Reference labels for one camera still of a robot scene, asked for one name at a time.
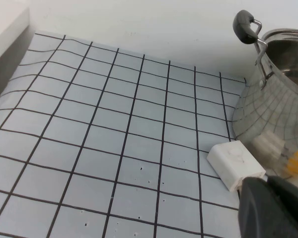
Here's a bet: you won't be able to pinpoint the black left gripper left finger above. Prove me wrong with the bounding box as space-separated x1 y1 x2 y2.
238 176 289 238

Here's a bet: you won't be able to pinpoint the white black-grid tablecloth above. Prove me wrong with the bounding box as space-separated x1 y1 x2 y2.
0 31 268 238

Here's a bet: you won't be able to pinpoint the stainless steel pot black handles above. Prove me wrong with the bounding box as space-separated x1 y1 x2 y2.
229 9 298 184

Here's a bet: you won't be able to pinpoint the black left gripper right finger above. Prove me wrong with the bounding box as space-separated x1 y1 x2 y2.
266 175 298 238

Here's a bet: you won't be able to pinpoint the white board ledge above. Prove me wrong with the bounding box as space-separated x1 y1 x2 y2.
0 6 30 106

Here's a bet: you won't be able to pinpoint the white charger plug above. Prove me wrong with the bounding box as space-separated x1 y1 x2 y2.
207 140 267 192

